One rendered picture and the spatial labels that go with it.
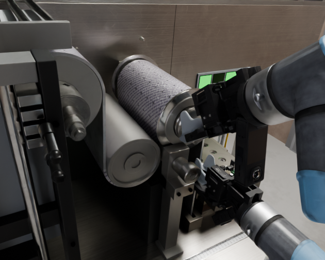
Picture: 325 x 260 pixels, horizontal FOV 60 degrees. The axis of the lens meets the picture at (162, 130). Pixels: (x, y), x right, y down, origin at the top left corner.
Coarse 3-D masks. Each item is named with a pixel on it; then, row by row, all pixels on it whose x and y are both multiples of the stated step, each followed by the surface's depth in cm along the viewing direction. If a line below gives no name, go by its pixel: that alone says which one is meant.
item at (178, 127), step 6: (186, 108) 56; (192, 108) 56; (180, 114) 56; (192, 114) 56; (180, 120) 55; (174, 126) 57; (180, 126) 55; (204, 126) 59; (174, 132) 58; (180, 132) 56
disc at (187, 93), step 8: (192, 88) 55; (176, 96) 54; (184, 96) 55; (168, 104) 54; (176, 104) 55; (168, 112) 55; (160, 120) 55; (160, 128) 56; (160, 136) 57; (168, 144) 59; (192, 144) 63
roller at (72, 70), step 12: (60, 60) 41; (72, 60) 42; (60, 72) 42; (72, 72) 43; (84, 72) 44; (72, 84) 44; (84, 84) 45; (96, 84) 46; (84, 96) 46; (96, 96) 47; (96, 108) 48
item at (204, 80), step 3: (207, 75) 99; (210, 75) 99; (201, 78) 98; (204, 78) 99; (207, 78) 99; (210, 78) 100; (201, 81) 98; (204, 81) 99; (207, 81) 100; (201, 84) 99; (204, 84) 100; (207, 84) 101; (201, 87) 100
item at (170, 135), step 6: (180, 102) 55; (186, 102) 56; (192, 102) 56; (174, 108) 55; (180, 108) 56; (174, 114) 55; (168, 120) 55; (174, 120) 56; (168, 126) 56; (168, 132) 57; (168, 138) 58; (174, 138) 59; (186, 144) 61
